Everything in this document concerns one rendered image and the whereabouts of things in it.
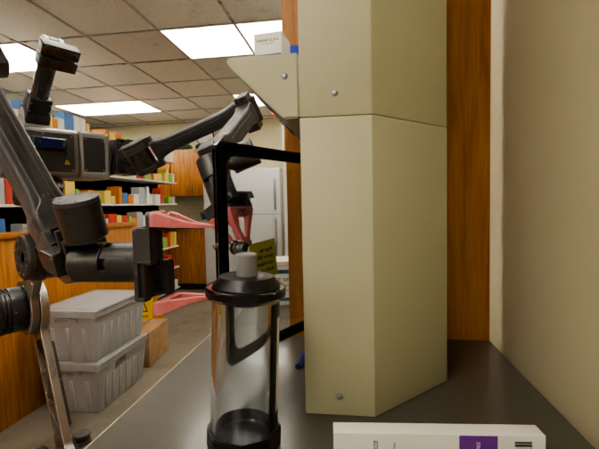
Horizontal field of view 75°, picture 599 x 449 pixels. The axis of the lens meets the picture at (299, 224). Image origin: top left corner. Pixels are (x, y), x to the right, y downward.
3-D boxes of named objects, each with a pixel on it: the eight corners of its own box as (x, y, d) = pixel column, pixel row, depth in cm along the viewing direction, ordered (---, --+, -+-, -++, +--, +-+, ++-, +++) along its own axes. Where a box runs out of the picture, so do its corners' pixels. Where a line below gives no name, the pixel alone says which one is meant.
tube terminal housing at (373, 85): (429, 346, 91) (427, 6, 87) (469, 422, 59) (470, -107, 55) (322, 342, 95) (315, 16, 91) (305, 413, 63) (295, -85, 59)
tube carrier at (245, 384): (293, 424, 58) (297, 281, 57) (262, 471, 48) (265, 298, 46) (229, 409, 62) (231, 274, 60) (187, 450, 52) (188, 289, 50)
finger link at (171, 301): (203, 264, 51) (136, 265, 52) (205, 318, 51) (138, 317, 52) (221, 257, 58) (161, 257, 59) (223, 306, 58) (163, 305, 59)
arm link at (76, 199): (98, 248, 66) (43, 269, 60) (79, 183, 62) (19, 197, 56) (136, 265, 59) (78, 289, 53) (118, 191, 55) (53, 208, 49)
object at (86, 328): (150, 332, 296) (148, 289, 295) (98, 364, 237) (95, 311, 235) (99, 330, 302) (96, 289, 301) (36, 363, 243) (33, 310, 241)
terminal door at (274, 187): (318, 323, 93) (315, 155, 91) (222, 368, 69) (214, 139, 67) (315, 323, 94) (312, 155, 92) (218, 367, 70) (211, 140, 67)
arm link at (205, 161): (200, 165, 87) (190, 155, 81) (228, 152, 86) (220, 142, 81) (210, 192, 85) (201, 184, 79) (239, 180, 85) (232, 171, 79)
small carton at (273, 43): (291, 76, 71) (290, 42, 71) (282, 66, 66) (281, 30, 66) (265, 78, 73) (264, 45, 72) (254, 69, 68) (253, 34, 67)
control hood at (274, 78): (318, 147, 92) (317, 104, 92) (299, 118, 60) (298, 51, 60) (270, 149, 94) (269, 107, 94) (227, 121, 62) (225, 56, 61)
